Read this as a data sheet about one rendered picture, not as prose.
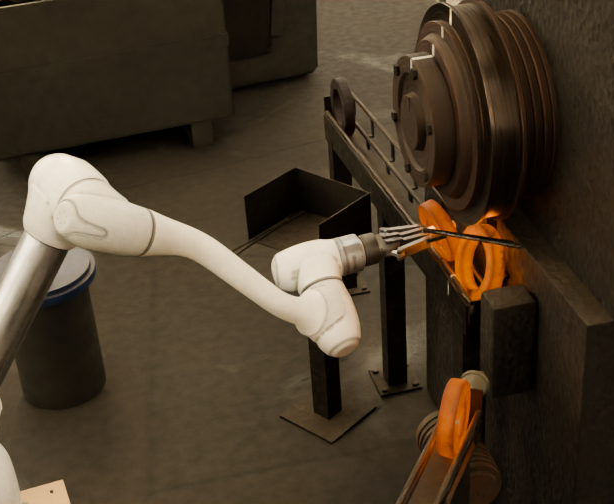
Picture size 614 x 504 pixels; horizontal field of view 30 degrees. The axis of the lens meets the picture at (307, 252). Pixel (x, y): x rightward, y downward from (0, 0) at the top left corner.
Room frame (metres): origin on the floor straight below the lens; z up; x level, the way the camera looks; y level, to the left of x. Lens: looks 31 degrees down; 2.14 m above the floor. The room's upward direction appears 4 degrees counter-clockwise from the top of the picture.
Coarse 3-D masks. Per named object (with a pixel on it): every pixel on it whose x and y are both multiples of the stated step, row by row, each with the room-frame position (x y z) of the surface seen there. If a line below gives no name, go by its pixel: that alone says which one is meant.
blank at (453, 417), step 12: (456, 384) 1.71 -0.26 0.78; (468, 384) 1.75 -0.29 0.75; (444, 396) 1.69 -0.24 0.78; (456, 396) 1.68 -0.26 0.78; (468, 396) 1.75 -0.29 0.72; (444, 408) 1.66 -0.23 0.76; (456, 408) 1.66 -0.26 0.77; (468, 408) 1.75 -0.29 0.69; (444, 420) 1.65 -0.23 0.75; (456, 420) 1.65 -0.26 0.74; (444, 432) 1.64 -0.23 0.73; (456, 432) 1.66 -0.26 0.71; (444, 444) 1.64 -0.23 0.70; (456, 444) 1.66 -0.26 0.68; (444, 456) 1.65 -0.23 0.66
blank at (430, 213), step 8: (432, 200) 2.35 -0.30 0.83; (424, 208) 2.33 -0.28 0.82; (432, 208) 2.31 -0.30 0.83; (440, 208) 2.31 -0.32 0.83; (424, 216) 2.35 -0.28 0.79; (432, 216) 2.29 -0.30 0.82; (440, 216) 2.29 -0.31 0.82; (448, 216) 2.29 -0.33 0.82; (432, 224) 2.31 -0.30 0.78; (440, 224) 2.27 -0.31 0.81; (448, 224) 2.27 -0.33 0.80; (440, 240) 2.34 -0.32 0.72; (448, 240) 2.26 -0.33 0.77; (456, 240) 2.26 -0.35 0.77; (440, 248) 2.32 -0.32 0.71; (448, 248) 2.26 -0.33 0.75; (456, 248) 2.26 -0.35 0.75; (448, 256) 2.29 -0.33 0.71
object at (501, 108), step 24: (456, 24) 2.16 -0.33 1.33; (480, 24) 2.14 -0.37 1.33; (480, 48) 2.08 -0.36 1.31; (480, 72) 2.03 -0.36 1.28; (504, 72) 2.04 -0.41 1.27; (480, 96) 2.03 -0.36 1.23; (504, 96) 2.01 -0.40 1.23; (504, 120) 1.99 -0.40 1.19; (504, 144) 1.98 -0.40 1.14; (504, 168) 1.98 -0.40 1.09; (480, 192) 2.02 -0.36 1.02; (504, 192) 2.00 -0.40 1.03; (456, 216) 2.16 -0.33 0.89; (480, 216) 2.02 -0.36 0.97
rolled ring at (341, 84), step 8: (336, 80) 3.27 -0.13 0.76; (344, 80) 3.26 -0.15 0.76; (336, 88) 3.26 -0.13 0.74; (344, 88) 3.22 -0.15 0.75; (336, 96) 3.32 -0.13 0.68; (344, 96) 3.20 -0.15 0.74; (336, 104) 3.32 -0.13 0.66; (344, 104) 3.19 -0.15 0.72; (352, 104) 3.19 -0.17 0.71; (336, 112) 3.31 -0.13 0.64; (344, 112) 3.18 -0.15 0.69; (352, 112) 3.18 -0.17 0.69; (336, 120) 3.29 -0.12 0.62; (344, 120) 3.19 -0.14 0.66; (352, 120) 3.18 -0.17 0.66; (344, 128) 3.19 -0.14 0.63; (352, 128) 3.19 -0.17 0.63
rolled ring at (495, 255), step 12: (468, 228) 2.24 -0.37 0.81; (480, 228) 2.19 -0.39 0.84; (492, 228) 2.18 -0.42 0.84; (468, 240) 2.22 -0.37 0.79; (456, 252) 2.25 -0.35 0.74; (468, 252) 2.23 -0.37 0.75; (492, 252) 2.11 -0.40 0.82; (504, 252) 2.12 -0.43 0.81; (456, 264) 2.23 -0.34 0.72; (468, 264) 2.22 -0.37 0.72; (492, 264) 2.10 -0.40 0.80; (504, 264) 2.10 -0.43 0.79; (456, 276) 2.22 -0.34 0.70; (468, 276) 2.20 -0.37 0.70; (492, 276) 2.09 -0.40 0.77; (468, 288) 2.16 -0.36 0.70; (480, 288) 2.11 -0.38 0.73; (492, 288) 2.09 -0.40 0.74
